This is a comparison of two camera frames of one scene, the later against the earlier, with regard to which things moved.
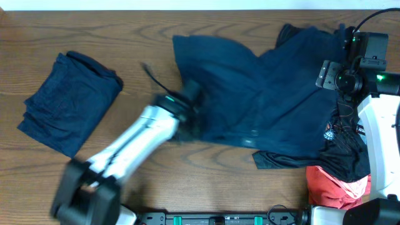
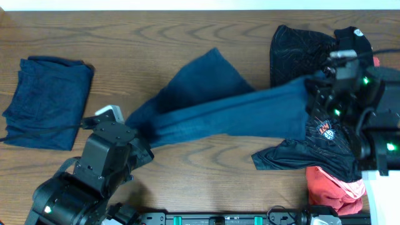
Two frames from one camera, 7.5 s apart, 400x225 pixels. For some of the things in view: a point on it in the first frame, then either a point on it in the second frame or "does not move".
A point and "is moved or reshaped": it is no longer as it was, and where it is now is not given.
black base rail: (280, 217) does not move
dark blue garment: (270, 104) is moved or reshaped
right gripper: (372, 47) -> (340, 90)
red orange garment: (324, 189) does not move
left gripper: (194, 132) -> (141, 152)
